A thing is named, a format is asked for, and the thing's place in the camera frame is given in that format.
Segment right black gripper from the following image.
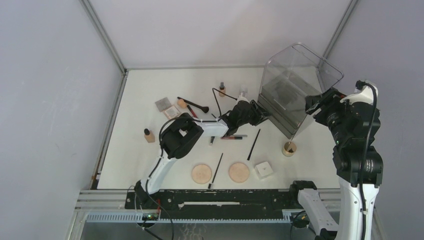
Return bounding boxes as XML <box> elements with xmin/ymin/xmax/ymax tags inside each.
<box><xmin>303</xmin><ymin>85</ymin><xmax>351</xmax><ymax>143</ymax></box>

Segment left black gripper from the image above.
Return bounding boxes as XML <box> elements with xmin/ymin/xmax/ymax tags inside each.
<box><xmin>237</xmin><ymin>100</ymin><xmax>273</xmax><ymax>128</ymax></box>

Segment clear acrylic organizer box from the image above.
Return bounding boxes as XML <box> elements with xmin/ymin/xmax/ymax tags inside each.
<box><xmin>257</xmin><ymin>42</ymin><xmax>344</xmax><ymax>140</ymax></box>

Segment round powder puff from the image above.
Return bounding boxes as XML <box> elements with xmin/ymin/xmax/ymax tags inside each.
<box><xmin>191</xmin><ymin>164</ymin><xmax>212</xmax><ymax>185</ymax></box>
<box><xmin>228</xmin><ymin>162</ymin><xmax>250</xmax><ymax>184</ymax></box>

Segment beige makeup sponge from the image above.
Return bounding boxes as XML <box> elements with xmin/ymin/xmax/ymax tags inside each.
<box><xmin>177</xmin><ymin>99</ymin><xmax>187</xmax><ymax>109</ymax></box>

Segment clear eyeshadow palette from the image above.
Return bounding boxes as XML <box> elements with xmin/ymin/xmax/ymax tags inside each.
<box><xmin>155</xmin><ymin>97</ymin><xmax>172</xmax><ymax>112</ymax></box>

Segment pink powder compact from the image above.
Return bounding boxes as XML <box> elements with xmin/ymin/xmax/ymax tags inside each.
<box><xmin>163</xmin><ymin>105</ymin><xmax>182</xmax><ymax>120</ymax></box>

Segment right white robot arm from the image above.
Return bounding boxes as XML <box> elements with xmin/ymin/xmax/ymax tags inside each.
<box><xmin>289</xmin><ymin>82</ymin><xmax>384</xmax><ymax>240</ymax></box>

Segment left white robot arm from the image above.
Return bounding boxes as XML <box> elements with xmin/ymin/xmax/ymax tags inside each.
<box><xmin>134</xmin><ymin>99</ymin><xmax>271</xmax><ymax>209</ymax></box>

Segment black makeup brush right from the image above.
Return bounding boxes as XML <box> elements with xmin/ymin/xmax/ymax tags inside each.
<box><xmin>246</xmin><ymin>129</ymin><xmax>261</xmax><ymax>161</ymax></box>

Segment black makeup brush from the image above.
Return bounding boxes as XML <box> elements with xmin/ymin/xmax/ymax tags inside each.
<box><xmin>246</xmin><ymin>129</ymin><xmax>261</xmax><ymax>161</ymax></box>
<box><xmin>207</xmin><ymin>153</ymin><xmax>224</xmax><ymax>190</ymax></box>

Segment black makeup brush front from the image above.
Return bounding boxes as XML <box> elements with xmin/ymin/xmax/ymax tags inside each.
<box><xmin>207</xmin><ymin>153</ymin><xmax>224</xmax><ymax>190</ymax></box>

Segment clear plastic bottle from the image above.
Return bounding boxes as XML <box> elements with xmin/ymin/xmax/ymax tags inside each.
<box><xmin>239</xmin><ymin>84</ymin><xmax>248</xmax><ymax>98</ymax></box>

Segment silver and red lip pencils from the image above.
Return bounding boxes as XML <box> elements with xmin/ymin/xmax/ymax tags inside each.
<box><xmin>221</xmin><ymin>134</ymin><xmax>248</xmax><ymax>140</ymax></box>

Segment foundation bottle with pump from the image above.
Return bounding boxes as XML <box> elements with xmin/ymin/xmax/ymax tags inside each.
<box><xmin>218</xmin><ymin>82</ymin><xmax>226</xmax><ymax>97</ymax></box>

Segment black powder brush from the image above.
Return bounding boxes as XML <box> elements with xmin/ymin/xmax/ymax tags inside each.
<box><xmin>177</xmin><ymin>96</ymin><xmax>210</xmax><ymax>114</ymax></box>

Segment gold round jar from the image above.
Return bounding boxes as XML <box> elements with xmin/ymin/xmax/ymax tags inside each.
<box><xmin>281</xmin><ymin>141</ymin><xmax>297</xmax><ymax>157</ymax></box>

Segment white cube box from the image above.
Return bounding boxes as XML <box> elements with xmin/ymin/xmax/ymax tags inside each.
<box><xmin>254</xmin><ymin>161</ymin><xmax>274</xmax><ymax>180</ymax></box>

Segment red lip gloss black cap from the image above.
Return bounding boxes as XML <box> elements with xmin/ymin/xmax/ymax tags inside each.
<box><xmin>187</xmin><ymin>105</ymin><xmax>198</xmax><ymax>118</ymax></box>

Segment square foundation bottle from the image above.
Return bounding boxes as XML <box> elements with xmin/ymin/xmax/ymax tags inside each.
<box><xmin>143</xmin><ymin>128</ymin><xmax>155</xmax><ymax>143</ymax></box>

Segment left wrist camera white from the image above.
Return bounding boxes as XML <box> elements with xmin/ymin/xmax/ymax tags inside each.
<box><xmin>237</xmin><ymin>94</ymin><xmax>249</xmax><ymax>102</ymax></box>

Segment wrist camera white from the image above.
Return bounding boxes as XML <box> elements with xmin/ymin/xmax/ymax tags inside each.
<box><xmin>339</xmin><ymin>80</ymin><xmax>379</xmax><ymax>105</ymax></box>
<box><xmin>237</xmin><ymin>94</ymin><xmax>249</xmax><ymax>102</ymax></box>

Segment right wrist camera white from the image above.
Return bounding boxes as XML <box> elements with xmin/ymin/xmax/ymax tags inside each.
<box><xmin>339</xmin><ymin>80</ymin><xmax>379</xmax><ymax>105</ymax></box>

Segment black mounting rail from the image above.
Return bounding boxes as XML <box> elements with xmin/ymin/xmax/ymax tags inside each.
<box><xmin>124</xmin><ymin>189</ymin><xmax>302</xmax><ymax>221</ymax></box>

